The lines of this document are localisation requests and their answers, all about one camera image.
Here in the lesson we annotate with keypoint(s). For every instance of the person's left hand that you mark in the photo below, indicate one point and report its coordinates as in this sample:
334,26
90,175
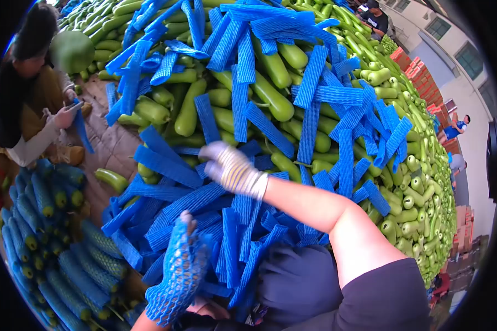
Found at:
186,260

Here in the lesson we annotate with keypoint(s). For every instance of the person's right hand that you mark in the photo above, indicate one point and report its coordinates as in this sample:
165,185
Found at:
236,171

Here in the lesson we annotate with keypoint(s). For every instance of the person's left fingers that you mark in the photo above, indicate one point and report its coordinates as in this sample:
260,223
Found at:
187,218

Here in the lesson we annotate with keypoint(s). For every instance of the person's right fingers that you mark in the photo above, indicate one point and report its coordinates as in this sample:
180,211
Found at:
215,154

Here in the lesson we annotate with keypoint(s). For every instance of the stretched blue foam net sleeve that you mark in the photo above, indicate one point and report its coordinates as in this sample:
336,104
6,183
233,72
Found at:
170,296

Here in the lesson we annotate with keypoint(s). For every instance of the pile of blue foam nets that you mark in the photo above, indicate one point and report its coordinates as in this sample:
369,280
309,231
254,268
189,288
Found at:
165,165

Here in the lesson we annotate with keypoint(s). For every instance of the pile of green gourds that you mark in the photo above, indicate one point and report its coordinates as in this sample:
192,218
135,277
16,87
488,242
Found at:
275,101

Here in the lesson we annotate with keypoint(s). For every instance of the single bare green gourd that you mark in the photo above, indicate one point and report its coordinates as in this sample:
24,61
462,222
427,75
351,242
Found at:
112,180

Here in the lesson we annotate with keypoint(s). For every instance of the brown quilted mat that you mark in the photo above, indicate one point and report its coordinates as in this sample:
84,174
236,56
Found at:
109,140

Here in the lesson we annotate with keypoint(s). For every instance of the pile of net-wrapped gourds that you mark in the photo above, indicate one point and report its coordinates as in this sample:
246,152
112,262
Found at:
78,277

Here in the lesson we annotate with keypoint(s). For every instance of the person's legs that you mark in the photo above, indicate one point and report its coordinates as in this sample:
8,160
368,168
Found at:
298,281

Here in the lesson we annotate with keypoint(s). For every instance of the blue foam net strip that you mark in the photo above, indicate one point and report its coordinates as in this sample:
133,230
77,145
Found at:
82,128

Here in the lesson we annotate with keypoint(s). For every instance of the person's body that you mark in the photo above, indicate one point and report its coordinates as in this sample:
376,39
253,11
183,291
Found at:
381,298

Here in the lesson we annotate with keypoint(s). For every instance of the stack of red cartons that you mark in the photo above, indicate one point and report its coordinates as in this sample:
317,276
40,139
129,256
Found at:
423,82

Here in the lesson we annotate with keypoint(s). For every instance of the window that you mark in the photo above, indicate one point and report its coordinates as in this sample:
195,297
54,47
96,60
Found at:
469,60
438,28

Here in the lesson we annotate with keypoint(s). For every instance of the stack of brown cartons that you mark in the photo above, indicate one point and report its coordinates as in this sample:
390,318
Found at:
464,231

